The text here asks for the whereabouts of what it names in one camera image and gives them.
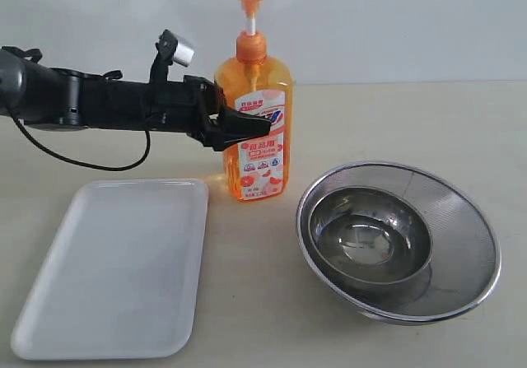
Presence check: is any orange dish soap pump bottle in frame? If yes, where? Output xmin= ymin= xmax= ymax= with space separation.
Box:
xmin=214 ymin=0 xmax=293 ymax=202

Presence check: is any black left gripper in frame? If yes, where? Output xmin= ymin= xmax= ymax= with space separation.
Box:
xmin=142 ymin=75 xmax=272 ymax=151

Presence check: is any stainless steel mesh colander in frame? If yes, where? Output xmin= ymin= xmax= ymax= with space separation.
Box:
xmin=296 ymin=161 xmax=501 ymax=325

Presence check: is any white rectangular plastic tray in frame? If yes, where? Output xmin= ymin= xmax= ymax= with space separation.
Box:
xmin=11 ymin=179 xmax=208 ymax=361

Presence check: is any black camera cable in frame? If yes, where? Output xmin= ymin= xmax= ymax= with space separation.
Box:
xmin=12 ymin=119 xmax=152 ymax=170

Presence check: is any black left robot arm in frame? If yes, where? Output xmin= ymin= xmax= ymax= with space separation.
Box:
xmin=1 ymin=46 xmax=271 ymax=151

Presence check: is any stainless steel bowl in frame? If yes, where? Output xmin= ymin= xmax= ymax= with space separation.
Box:
xmin=305 ymin=186 xmax=433 ymax=294

